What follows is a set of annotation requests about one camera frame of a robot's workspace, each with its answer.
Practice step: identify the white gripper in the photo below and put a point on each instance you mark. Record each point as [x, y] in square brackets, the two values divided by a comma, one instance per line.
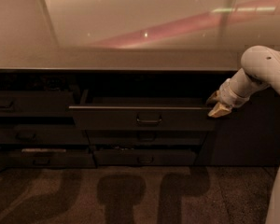
[228, 93]

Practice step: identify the dark grey drawer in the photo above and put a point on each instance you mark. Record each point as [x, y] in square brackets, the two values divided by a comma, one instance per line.
[68, 159]
[140, 113]
[145, 157]
[138, 138]
[42, 135]
[35, 103]

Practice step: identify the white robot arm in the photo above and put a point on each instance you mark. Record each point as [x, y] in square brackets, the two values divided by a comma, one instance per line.
[260, 69]

